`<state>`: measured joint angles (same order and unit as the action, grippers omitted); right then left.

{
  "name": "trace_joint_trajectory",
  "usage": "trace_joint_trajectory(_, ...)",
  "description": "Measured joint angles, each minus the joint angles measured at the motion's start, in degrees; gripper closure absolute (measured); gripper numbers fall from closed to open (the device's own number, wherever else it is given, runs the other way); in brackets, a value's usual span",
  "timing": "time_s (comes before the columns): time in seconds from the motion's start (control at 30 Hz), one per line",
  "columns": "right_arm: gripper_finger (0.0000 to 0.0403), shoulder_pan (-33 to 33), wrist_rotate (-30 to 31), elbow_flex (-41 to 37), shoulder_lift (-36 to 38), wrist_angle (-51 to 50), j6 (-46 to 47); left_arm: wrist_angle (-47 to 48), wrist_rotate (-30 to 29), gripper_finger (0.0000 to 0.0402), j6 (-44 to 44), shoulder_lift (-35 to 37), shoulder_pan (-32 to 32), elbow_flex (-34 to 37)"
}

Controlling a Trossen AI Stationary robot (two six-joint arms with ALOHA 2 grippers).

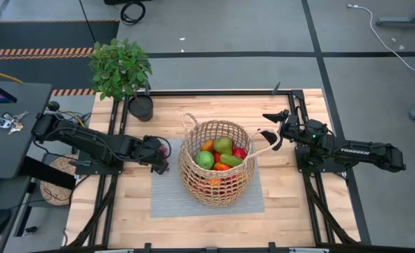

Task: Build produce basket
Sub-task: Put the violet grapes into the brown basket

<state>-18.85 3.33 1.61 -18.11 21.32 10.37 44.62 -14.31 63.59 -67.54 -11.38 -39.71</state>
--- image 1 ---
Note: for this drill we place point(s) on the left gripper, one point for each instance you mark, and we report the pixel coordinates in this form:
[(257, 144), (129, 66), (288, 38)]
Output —
[(152, 151)]

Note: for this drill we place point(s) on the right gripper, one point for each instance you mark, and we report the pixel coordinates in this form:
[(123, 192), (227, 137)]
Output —
[(291, 128)]

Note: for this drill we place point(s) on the purple grape bunch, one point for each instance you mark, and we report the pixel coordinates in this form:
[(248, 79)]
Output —
[(164, 150)]

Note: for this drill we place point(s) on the small red apple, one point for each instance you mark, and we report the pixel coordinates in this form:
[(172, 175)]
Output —
[(240, 152)]

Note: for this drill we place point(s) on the green apple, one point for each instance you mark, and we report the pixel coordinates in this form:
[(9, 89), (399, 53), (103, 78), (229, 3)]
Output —
[(204, 160)]

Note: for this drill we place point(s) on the orange yellow peach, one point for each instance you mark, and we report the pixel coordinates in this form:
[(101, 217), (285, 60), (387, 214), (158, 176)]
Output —
[(208, 145)]

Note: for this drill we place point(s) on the green pear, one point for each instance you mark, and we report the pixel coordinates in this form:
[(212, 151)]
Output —
[(223, 144)]

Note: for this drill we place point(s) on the green cucumber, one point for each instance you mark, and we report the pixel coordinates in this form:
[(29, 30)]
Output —
[(231, 160)]

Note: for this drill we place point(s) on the red orange mango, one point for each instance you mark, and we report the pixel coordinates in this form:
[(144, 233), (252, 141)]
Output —
[(221, 166)]

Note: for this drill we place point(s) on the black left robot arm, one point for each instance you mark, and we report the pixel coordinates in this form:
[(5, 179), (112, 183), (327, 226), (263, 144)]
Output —
[(87, 140)]

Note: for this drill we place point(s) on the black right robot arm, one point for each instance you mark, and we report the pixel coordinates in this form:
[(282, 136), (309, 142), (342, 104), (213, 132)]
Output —
[(365, 152)]

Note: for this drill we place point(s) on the grey woven placemat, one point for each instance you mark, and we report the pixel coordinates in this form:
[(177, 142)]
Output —
[(168, 202)]

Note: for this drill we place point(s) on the green potted plant black pot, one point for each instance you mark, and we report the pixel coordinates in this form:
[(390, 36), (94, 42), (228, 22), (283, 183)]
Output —
[(119, 70)]

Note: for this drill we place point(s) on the round woven trivet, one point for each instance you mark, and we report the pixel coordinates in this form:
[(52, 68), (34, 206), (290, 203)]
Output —
[(54, 195)]

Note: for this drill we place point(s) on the black desk support bar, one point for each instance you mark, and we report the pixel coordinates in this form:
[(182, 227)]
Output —
[(45, 172)]

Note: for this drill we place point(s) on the black round knob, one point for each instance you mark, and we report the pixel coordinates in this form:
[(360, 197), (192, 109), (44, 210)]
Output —
[(53, 105)]

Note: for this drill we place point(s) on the dark grey desk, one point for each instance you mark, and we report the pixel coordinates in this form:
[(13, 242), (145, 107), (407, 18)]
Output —
[(14, 151)]

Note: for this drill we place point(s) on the bunch of keys with fob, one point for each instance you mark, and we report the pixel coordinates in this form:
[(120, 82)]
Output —
[(1, 123)]

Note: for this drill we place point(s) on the grey metal furniture leg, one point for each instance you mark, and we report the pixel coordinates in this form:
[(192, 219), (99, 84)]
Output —
[(403, 22)]

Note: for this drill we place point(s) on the black hazard striped floor mat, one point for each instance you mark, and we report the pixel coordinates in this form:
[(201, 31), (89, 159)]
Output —
[(35, 35)]

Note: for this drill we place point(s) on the black aluminium table frame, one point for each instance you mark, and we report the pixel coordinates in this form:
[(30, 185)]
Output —
[(249, 92)]

